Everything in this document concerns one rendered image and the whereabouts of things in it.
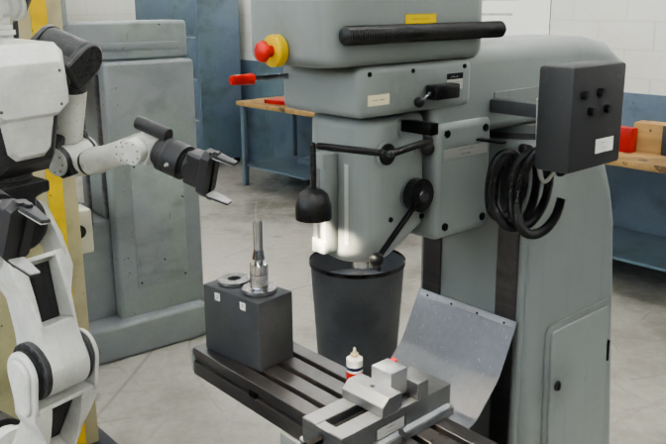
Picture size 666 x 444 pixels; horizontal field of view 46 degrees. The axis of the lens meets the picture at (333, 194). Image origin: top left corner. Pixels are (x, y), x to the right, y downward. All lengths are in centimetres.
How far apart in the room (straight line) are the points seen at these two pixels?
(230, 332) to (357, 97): 85
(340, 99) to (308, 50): 14
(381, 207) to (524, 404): 72
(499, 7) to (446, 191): 501
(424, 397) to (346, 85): 72
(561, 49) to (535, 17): 443
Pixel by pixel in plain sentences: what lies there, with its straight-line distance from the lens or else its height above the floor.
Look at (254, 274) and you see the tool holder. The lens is 201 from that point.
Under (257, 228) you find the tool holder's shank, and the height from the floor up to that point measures 129.
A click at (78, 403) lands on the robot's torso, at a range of 210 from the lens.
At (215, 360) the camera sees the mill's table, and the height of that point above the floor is 93.
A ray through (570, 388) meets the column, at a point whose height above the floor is 87.
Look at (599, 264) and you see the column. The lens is 217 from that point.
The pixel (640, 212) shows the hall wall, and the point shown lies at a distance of 612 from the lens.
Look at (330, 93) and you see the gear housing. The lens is 153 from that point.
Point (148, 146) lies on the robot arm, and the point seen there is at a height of 151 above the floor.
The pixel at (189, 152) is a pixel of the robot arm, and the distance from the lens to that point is 191.
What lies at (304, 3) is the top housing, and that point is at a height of 185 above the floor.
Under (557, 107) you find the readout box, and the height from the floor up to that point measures 165.
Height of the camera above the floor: 185
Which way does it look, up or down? 14 degrees down
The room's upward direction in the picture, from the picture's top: straight up
